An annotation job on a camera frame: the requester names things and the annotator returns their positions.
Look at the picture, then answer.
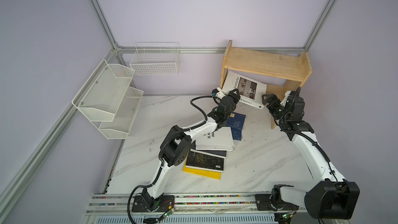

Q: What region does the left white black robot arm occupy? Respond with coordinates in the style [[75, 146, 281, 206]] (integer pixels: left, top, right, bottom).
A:
[[127, 88, 240, 213]]

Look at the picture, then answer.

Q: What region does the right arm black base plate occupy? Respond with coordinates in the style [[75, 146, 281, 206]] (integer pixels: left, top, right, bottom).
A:
[[255, 194, 299, 212]]

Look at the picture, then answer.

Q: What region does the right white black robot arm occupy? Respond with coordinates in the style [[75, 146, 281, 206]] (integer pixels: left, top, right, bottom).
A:
[[262, 89, 360, 222]]

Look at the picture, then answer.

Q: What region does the white ventilated cable duct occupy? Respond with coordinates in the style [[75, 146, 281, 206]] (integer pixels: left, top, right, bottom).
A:
[[95, 213, 278, 224]]

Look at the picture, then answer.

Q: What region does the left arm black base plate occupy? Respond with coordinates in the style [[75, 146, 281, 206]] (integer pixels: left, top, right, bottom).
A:
[[130, 195, 175, 213]]

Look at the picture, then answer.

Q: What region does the white mesh upper wall bin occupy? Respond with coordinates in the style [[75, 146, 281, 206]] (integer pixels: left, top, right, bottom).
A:
[[72, 60, 135, 122]]

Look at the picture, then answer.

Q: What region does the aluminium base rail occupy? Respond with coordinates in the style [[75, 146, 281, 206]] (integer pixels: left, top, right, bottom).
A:
[[85, 191, 307, 216]]

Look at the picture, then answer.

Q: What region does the white mesh lower wall bin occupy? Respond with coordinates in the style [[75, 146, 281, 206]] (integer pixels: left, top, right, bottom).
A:
[[99, 87, 144, 140]]

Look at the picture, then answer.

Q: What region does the yellow book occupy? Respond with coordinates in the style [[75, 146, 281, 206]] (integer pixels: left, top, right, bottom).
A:
[[182, 159, 224, 180]]

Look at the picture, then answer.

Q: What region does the black book with barcode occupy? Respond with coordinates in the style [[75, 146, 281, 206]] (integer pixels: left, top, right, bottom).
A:
[[190, 143, 227, 159]]

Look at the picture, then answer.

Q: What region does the wooden two-tier bookshelf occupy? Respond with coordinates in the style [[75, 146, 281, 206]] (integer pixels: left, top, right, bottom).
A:
[[219, 39, 313, 130]]

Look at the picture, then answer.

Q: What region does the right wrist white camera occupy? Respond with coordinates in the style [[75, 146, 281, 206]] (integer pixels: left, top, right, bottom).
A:
[[281, 90, 292, 106]]

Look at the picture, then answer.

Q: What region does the white mesh wall bin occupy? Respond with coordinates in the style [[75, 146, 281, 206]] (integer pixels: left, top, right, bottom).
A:
[[99, 87, 144, 140], [72, 60, 135, 122]]

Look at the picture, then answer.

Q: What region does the white book with photo cover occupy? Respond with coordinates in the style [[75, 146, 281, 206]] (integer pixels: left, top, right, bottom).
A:
[[222, 71, 267, 109]]

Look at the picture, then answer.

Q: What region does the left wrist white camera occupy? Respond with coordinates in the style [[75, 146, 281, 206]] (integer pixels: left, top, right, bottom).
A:
[[211, 88, 226, 100]]

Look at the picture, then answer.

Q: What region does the white wire wall basket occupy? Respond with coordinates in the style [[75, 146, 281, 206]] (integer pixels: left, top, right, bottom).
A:
[[130, 42, 180, 76]]

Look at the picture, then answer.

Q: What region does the white book with black lettering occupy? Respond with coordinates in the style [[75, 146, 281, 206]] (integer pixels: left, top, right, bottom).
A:
[[195, 127, 234, 151]]

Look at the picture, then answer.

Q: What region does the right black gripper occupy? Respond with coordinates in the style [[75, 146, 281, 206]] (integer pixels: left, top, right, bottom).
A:
[[260, 93, 288, 122]]

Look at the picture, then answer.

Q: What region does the dark blue book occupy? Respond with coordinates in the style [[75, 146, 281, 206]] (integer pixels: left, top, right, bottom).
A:
[[231, 128, 242, 141], [226, 112, 246, 131]]

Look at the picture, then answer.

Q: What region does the upper dark blue book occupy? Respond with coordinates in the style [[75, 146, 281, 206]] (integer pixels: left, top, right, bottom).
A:
[[226, 112, 246, 131]]

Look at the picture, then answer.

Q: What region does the lower dark blue book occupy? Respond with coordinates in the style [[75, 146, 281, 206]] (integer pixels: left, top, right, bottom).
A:
[[231, 128, 242, 141]]

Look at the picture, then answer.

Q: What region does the black book with gold text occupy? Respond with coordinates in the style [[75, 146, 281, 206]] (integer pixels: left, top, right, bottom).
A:
[[186, 151, 224, 173]]

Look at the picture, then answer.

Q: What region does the wrist white camera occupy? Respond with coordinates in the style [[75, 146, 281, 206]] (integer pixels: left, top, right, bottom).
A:
[[211, 88, 226, 100], [281, 90, 292, 106]]

